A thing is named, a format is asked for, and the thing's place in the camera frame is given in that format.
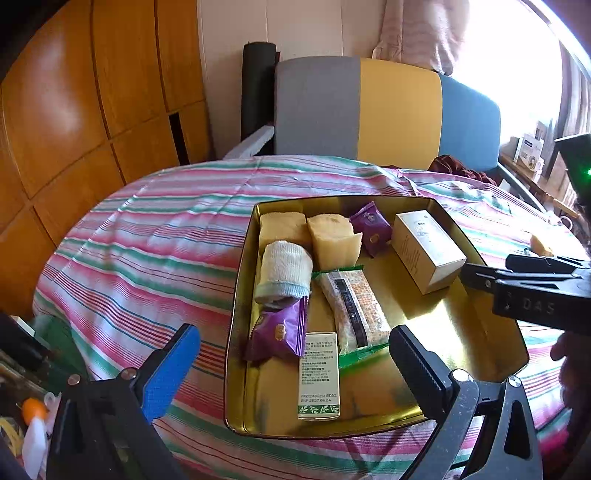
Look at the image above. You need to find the brown-topped sponge cake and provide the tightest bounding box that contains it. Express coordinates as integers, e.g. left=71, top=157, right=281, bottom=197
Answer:
left=530, top=234, right=555, bottom=258

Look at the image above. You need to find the grey yellow blue sofa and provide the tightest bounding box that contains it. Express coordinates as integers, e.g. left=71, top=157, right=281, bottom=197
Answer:
left=222, top=58, right=543, bottom=213

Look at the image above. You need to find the wooden wardrobe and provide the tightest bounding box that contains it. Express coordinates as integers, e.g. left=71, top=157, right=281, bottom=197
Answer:
left=0, top=0, right=214, bottom=319

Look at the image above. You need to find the white product box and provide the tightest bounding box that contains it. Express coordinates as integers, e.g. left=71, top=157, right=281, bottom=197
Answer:
left=514, top=133, right=546, bottom=175

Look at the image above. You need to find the nut bar with dark label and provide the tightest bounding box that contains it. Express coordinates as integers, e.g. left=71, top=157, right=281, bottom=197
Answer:
left=311, top=265, right=393, bottom=367

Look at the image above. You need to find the large beige carton box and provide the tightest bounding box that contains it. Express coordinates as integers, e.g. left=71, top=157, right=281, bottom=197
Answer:
left=392, top=210, right=467, bottom=295

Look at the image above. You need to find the white plastic bottle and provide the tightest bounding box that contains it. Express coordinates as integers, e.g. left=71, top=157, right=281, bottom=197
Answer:
left=21, top=392, right=63, bottom=478

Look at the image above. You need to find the dark red cloth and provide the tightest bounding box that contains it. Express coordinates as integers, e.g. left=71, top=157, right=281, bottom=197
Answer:
left=427, top=154, right=498, bottom=186

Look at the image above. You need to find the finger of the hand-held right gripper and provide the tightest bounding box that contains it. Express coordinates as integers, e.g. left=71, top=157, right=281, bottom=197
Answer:
left=459, top=262, right=591, bottom=330
left=505, top=254, right=591, bottom=280

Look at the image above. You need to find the wooden side desk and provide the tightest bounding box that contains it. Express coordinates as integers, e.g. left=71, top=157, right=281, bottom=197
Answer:
left=499, top=152, right=580, bottom=220

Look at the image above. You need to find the black rolled mat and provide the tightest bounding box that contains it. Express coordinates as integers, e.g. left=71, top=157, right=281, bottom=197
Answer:
left=242, top=41, right=279, bottom=145

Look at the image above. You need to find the gold tin box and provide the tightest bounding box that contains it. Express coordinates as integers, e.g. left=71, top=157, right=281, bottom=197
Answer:
left=224, top=195, right=530, bottom=439

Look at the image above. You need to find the patterned curtain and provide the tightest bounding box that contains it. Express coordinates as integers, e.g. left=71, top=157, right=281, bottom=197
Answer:
left=372, top=0, right=469, bottom=75

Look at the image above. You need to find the pale yellow sponge cake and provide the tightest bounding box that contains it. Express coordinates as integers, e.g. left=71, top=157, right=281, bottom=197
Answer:
left=307, top=215, right=364, bottom=271
left=259, top=211, right=312, bottom=252

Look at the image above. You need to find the striped tablecloth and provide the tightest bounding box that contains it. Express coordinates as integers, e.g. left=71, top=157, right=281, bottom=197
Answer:
left=32, top=154, right=591, bottom=480

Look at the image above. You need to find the white cloth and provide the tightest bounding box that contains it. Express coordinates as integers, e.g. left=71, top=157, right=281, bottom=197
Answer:
left=255, top=241, right=315, bottom=308

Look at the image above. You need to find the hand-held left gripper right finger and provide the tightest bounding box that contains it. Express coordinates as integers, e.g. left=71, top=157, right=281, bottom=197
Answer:
left=389, top=325, right=543, bottom=480

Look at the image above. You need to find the slim white green box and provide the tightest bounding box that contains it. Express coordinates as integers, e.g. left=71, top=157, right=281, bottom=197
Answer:
left=297, top=331, right=341, bottom=421

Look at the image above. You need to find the person's right hand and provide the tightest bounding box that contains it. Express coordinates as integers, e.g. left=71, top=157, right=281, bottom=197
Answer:
left=549, top=330, right=591, bottom=416

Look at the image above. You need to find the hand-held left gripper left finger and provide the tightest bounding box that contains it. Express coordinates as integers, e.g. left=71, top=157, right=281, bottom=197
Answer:
left=46, top=323, right=201, bottom=480

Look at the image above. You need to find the purple snack packet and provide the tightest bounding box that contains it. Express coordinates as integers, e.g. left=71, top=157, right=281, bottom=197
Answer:
left=349, top=202, right=393, bottom=258
left=244, top=299, right=308, bottom=366

